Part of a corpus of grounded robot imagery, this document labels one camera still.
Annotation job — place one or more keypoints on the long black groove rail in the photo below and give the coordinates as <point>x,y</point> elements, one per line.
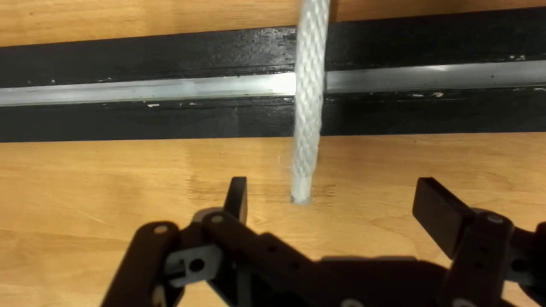
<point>142,122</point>

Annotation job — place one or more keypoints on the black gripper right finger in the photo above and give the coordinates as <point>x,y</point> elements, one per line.
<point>441,214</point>

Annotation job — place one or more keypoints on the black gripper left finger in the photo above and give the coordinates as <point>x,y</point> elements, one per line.
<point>238,198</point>

